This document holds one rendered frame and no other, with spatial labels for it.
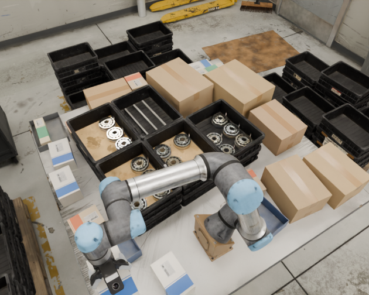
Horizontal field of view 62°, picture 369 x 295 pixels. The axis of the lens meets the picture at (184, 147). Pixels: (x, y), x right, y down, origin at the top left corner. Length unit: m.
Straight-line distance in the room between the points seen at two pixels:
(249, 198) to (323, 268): 1.63
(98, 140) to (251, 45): 2.85
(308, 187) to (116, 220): 1.15
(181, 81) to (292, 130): 0.81
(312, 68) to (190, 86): 1.64
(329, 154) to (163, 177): 1.19
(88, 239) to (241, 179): 0.49
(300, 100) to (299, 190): 1.41
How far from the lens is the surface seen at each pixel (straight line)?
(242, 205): 1.02
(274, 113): 2.09
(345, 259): 2.67
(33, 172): 3.06
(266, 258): 1.70
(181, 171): 1.03
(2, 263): 2.27
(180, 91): 2.10
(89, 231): 0.90
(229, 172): 1.02
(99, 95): 2.21
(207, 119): 2.01
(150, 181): 1.00
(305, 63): 3.48
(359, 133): 2.74
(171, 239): 1.69
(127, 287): 1.17
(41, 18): 4.68
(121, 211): 0.94
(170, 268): 1.54
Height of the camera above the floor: 2.26
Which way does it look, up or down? 51 degrees down
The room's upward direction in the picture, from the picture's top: straight up
